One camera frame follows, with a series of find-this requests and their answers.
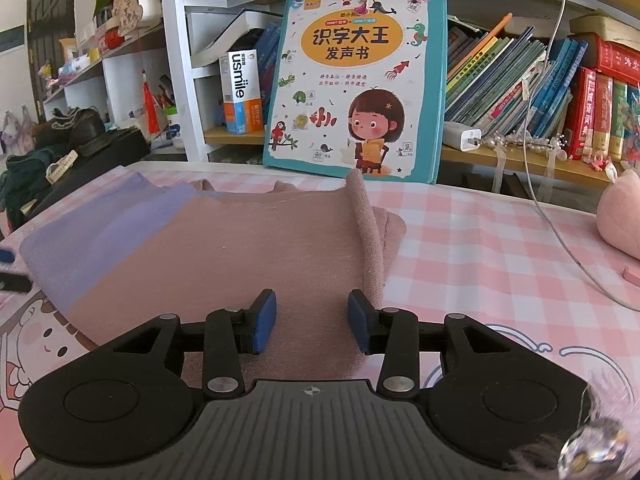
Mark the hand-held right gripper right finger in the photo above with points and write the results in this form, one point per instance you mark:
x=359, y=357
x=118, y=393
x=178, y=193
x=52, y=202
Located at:
x=362, y=320

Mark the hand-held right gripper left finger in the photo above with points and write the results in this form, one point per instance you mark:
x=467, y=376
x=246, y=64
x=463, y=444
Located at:
x=262, y=320

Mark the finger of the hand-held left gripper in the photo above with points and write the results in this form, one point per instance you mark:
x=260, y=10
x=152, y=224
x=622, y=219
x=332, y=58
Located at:
x=6, y=256
x=15, y=282

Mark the purple and pink sweater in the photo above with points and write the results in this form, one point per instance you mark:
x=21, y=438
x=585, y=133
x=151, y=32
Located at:
x=225, y=240

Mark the dark green cloth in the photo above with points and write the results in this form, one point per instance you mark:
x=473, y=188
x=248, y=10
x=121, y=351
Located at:
x=22, y=185

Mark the black case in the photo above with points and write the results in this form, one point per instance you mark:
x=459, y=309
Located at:
x=100, y=170

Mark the black ruffled shoe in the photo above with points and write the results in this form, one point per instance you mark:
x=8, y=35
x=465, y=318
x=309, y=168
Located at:
x=57, y=122

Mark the brown leather shoe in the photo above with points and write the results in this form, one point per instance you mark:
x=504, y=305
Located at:
x=87, y=135

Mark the red tassel charm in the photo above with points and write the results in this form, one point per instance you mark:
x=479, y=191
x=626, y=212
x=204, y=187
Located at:
x=150, y=107

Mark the white charger plug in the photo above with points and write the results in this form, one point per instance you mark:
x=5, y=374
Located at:
x=462, y=137

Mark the dark brown door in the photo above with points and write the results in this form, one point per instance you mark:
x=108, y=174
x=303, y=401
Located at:
x=50, y=35

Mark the white and orange toothbrush box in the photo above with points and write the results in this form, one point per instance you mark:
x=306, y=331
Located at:
x=240, y=90

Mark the teal children's picture book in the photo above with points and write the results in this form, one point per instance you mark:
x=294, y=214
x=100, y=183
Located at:
x=355, y=85

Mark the pearl ribbon hair band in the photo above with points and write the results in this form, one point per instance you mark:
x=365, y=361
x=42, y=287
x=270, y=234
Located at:
x=525, y=142

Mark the red round ornament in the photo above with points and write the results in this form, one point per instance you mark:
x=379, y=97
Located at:
x=114, y=37

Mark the row of blue books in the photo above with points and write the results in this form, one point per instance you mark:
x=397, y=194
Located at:
x=270, y=70

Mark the crystal bead fur charm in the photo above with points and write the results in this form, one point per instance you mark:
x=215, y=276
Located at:
x=592, y=447

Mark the row of leaning thin books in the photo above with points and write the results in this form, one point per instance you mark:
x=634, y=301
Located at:
x=500, y=80

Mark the pink plush toy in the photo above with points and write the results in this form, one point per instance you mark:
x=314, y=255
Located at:
x=622, y=215

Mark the row of upright thick books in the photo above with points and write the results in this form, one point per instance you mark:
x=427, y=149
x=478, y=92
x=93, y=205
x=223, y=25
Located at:
x=600, y=115

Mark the thick red book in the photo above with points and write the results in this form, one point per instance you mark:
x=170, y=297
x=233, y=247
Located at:
x=615, y=60

